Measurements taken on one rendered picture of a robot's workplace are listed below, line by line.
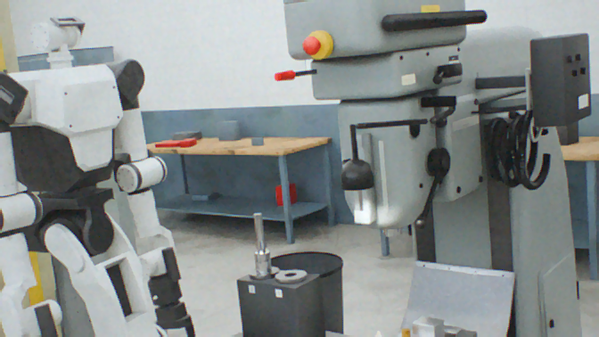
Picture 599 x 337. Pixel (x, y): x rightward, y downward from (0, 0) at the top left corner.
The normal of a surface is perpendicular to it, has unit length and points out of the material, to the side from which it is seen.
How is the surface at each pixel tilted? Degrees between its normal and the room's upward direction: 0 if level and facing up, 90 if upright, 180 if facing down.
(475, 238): 90
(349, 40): 90
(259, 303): 90
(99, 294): 115
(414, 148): 90
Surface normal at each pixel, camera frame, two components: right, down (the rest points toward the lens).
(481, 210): -0.62, 0.19
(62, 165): 0.29, 0.26
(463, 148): 0.78, 0.03
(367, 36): 0.02, 0.16
